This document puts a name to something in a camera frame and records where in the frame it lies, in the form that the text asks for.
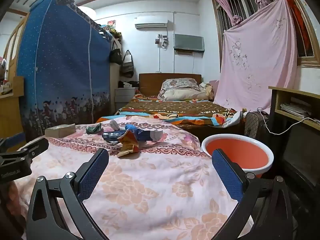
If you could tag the grey wall-mounted appliance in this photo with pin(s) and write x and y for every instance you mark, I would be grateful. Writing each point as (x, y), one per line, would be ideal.
(188, 42)

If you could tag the wooden cabinet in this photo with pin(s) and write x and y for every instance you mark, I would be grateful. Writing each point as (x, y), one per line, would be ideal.
(10, 110)

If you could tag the pink cushion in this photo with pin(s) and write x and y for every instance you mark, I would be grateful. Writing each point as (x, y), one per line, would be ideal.
(214, 87)

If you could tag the green wrapper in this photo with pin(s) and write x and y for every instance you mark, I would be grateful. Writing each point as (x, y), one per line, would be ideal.
(93, 128)

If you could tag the stack of papers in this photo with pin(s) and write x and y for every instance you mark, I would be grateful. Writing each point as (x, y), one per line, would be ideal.
(295, 107)

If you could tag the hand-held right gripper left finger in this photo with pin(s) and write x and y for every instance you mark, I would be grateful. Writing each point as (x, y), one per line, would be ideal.
(93, 172)

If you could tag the white round ceiling lamp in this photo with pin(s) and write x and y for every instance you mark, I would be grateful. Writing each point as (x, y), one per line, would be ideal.
(88, 12)

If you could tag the wooden desk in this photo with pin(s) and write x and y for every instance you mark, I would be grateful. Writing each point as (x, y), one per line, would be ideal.
(295, 91)

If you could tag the pink floral bed cover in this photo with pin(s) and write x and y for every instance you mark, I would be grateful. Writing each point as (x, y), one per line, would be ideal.
(155, 185)

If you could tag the folded floral quilt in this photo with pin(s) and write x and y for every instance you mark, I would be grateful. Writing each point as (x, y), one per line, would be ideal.
(206, 90)

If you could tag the pile of colourful items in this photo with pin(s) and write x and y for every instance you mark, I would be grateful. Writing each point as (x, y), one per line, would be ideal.
(111, 28)

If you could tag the black handbag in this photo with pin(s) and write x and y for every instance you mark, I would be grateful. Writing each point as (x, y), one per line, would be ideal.
(115, 55)

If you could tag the floral pillow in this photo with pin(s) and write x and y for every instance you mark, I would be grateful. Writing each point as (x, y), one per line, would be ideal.
(178, 83)

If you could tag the white tall cabinet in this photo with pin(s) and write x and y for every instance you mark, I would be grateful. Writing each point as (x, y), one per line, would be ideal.
(114, 80)

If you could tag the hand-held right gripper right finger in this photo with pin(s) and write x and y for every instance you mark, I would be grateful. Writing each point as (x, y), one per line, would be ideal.
(227, 175)

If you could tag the orange plastic basin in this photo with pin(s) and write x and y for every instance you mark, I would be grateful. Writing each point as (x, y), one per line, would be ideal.
(237, 150)

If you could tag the red hanging cloth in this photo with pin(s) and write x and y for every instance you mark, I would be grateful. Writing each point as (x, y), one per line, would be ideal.
(300, 22)

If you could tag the cream pillow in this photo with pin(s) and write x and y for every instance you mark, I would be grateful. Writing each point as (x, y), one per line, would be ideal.
(182, 95)

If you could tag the colourful patterned blanket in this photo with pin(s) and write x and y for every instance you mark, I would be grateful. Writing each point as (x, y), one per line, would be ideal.
(175, 108)

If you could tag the blue fabric wardrobe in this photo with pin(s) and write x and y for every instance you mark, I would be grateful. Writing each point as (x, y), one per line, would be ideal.
(62, 67)

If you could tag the dark blue long wrapper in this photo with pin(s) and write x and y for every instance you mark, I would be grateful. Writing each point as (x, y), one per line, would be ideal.
(142, 136)

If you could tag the white air conditioner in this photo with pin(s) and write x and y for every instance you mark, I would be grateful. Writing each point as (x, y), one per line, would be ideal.
(151, 21)

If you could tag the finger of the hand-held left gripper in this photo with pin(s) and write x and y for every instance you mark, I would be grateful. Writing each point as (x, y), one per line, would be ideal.
(37, 146)

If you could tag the wooden bed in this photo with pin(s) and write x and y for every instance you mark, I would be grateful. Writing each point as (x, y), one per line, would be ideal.
(150, 82)

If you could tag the dark quilted bag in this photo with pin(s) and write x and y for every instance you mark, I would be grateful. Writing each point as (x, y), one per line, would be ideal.
(256, 126)

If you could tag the white nightstand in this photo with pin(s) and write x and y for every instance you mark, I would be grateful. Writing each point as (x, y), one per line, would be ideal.
(123, 100)

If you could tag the orange snack wrapper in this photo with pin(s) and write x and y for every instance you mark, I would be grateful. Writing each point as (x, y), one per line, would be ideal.
(128, 145)

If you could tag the black cloth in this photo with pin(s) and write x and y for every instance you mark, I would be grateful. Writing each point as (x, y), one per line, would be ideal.
(121, 83)

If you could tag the white and brown handbag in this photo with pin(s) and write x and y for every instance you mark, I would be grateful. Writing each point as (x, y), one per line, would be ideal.
(127, 66)

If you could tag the blue plastic bag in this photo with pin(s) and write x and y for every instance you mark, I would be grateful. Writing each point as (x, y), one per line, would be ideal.
(130, 127)

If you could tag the beige paper tissue pack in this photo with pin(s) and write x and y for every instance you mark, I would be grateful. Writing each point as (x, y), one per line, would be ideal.
(60, 130)

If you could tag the pink hanging sheet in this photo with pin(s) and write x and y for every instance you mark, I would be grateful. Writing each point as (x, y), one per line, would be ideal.
(257, 62)

